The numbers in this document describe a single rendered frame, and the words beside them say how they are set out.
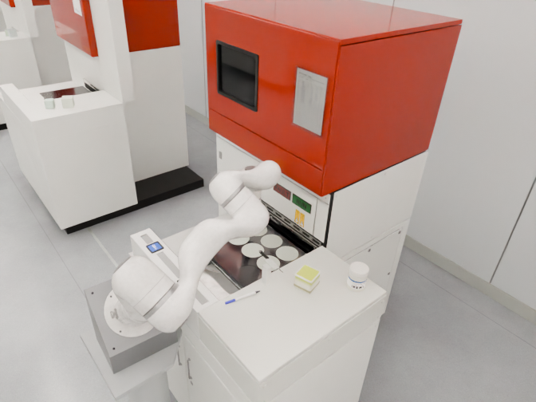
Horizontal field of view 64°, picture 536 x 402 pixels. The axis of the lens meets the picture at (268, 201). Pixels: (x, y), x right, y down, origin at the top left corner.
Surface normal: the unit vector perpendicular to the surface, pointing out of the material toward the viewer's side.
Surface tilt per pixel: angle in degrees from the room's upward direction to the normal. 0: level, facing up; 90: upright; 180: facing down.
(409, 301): 0
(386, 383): 0
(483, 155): 90
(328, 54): 90
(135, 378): 0
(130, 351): 90
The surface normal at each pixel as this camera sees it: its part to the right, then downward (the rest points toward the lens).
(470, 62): -0.77, 0.32
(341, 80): 0.63, 0.44
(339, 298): 0.04, -0.84
